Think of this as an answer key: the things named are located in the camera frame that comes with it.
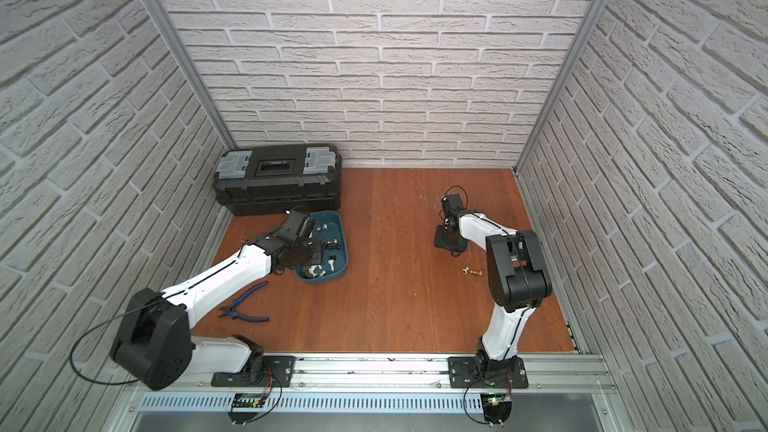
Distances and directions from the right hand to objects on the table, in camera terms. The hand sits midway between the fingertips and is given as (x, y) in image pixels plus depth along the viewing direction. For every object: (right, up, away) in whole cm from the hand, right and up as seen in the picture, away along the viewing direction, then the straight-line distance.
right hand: (448, 243), depth 98 cm
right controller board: (+7, -35, -28) cm, 45 cm away
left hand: (-40, 0, -11) cm, 41 cm away
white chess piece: (-44, -7, -7) cm, 45 cm away
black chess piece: (-38, 0, -1) cm, 38 cm away
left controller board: (-56, -35, -25) cm, 71 cm away
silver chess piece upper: (-38, -4, -6) cm, 39 cm away
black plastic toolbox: (-59, +21, -5) cm, 63 cm away
